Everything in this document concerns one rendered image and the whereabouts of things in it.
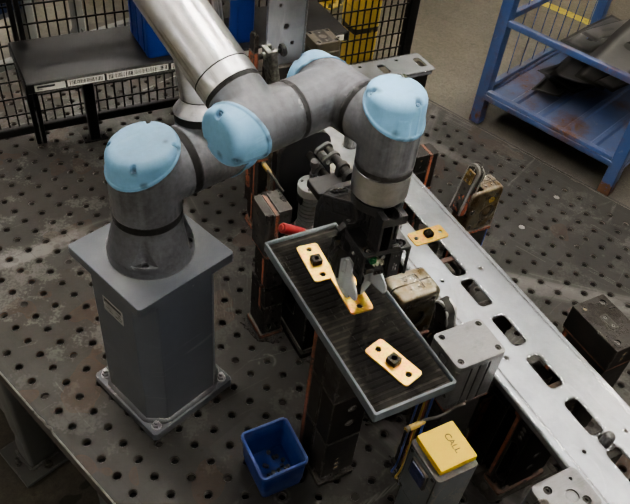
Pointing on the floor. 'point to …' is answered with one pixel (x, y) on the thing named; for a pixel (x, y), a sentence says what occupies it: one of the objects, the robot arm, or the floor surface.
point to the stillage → (578, 85)
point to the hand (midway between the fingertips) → (352, 285)
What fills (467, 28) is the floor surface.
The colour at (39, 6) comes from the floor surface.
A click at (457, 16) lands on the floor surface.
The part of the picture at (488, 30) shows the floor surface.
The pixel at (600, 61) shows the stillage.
